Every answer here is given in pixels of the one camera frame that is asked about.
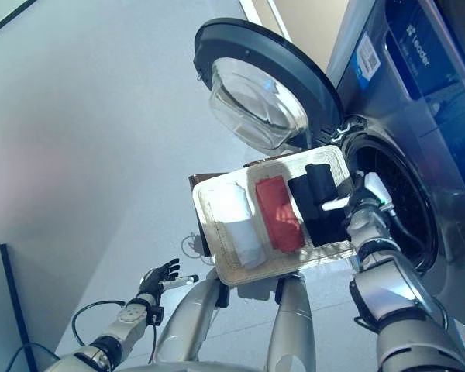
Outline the black cloth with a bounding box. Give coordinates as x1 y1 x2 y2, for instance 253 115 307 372
288 163 352 247

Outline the grey front-load washing machine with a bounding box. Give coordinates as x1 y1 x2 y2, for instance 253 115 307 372
325 0 465 307

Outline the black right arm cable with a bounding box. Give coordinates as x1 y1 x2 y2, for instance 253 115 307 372
387 207 418 243

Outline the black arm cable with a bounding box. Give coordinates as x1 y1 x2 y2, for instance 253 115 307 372
3 300 127 372
387 207 418 243

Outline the white rolled cloth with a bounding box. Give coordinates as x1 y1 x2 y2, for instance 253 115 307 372
212 181 267 269

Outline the round glass washing machine door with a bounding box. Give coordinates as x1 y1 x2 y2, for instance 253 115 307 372
192 17 344 152

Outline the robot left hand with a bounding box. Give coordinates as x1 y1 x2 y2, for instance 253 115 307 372
139 258 199 307

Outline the silver robot torso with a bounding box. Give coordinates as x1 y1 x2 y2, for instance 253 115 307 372
112 360 280 372

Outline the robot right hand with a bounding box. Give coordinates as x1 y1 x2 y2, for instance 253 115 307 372
321 170 392 218

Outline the cream wicker basket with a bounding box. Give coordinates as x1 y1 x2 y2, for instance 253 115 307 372
191 145 360 288

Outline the red cloth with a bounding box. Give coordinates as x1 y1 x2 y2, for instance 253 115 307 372
254 176 305 252

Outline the white panel with black edge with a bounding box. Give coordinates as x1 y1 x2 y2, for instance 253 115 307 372
0 243 38 372

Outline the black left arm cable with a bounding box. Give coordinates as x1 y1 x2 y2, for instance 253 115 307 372
3 300 127 372

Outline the silver robot right leg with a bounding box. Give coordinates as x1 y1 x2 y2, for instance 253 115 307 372
265 273 317 372

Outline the blue white washer sticker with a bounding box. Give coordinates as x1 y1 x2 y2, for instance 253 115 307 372
354 33 383 82

